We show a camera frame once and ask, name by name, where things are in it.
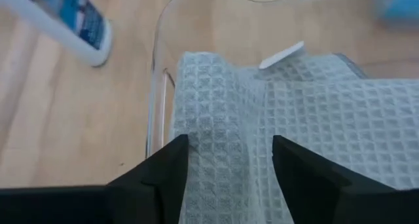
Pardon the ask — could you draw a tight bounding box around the white paper tag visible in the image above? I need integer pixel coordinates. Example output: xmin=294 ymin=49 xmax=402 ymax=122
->
xmin=258 ymin=40 xmax=306 ymax=70

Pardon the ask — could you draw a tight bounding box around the clear plastic tray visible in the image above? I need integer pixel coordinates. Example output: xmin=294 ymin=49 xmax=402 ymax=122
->
xmin=145 ymin=0 xmax=419 ymax=224

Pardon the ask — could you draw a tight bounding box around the blue sponge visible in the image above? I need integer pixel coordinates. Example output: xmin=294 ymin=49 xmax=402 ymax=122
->
xmin=373 ymin=0 xmax=419 ymax=27

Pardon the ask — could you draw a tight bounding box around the grey waffle towel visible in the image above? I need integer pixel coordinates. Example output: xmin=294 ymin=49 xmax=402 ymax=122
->
xmin=170 ymin=50 xmax=419 ymax=224

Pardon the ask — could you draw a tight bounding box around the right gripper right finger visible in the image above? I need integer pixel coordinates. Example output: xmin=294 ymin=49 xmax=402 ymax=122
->
xmin=271 ymin=134 xmax=397 ymax=224

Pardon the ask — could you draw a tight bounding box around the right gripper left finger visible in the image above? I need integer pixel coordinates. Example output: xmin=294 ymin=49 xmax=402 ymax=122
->
xmin=106 ymin=134 xmax=191 ymax=224

